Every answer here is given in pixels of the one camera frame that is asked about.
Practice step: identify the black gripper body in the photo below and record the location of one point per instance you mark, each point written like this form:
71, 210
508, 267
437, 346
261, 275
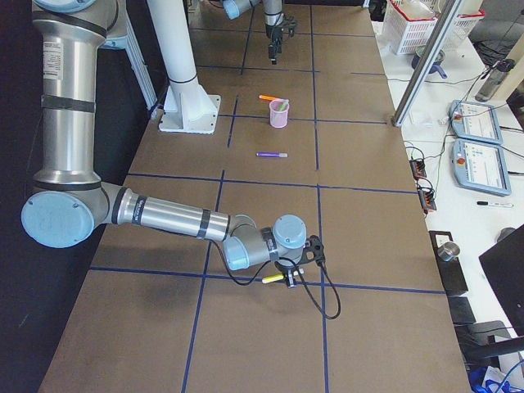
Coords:
285, 269
273, 36

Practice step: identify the yellow highlighter pen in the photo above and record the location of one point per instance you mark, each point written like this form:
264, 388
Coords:
273, 278

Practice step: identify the green highlighter pen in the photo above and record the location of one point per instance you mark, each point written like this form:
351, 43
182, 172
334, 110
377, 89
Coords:
284, 105

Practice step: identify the purple marker pen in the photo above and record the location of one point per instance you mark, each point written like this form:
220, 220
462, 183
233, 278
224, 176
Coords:
265, 154

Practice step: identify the pink mesh pen holder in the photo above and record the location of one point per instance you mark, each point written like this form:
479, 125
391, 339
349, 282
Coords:
277, 119

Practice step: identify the white plastic basket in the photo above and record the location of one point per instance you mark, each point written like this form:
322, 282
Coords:
408, 25

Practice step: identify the black marker on desk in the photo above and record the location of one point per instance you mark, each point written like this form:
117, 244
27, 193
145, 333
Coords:
495, 204

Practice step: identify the right teach pendant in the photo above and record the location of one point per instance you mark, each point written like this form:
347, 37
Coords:
481, 167

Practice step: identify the teach pendant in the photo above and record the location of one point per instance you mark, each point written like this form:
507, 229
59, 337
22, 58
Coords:
481, 167
475, 121

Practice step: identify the left teach pendant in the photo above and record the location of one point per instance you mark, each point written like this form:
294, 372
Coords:
475, 121

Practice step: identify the dark water bottle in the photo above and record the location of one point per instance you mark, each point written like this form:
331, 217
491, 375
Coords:
497, 75

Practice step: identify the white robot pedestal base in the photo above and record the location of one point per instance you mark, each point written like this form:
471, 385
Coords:
188, 108

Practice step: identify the aluminium frame post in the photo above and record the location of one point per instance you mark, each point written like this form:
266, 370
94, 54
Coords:
421, 71

